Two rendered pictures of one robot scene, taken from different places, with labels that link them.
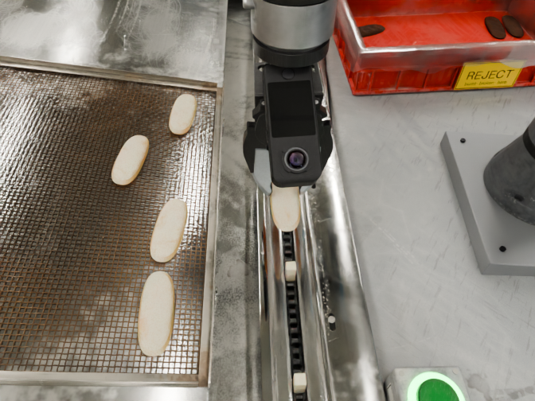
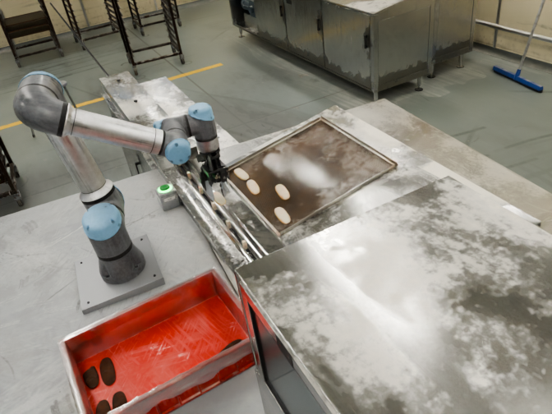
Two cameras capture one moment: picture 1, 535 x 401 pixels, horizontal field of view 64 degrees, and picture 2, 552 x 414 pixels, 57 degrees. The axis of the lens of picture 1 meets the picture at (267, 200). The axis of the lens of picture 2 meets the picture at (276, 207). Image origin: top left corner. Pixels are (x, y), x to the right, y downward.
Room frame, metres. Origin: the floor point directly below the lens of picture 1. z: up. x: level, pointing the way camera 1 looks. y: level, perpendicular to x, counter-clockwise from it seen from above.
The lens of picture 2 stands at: (1.85, -0.39, 1.92)
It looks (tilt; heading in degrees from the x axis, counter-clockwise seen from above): 35 degrees down; 159
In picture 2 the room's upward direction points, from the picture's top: 8 degrees counter-clockwise
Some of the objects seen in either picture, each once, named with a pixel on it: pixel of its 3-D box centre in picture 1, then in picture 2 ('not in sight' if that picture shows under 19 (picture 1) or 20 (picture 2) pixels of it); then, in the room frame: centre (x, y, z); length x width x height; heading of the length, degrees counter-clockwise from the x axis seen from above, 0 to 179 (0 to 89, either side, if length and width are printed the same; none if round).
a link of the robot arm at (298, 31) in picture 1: (289, 12); (208, 142); (0.37, -0.02, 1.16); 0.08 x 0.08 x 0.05
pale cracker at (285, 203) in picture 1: (285, 197); (218, 197); (0.34, -0.02, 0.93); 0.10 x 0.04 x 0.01; 2
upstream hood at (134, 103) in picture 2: not in sight; (141, 112); (-0.73, -0.07, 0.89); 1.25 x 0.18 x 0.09; 2
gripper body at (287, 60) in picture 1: (288, 83); (213, 164); (0.37, -0.02, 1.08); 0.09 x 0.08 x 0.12; 2
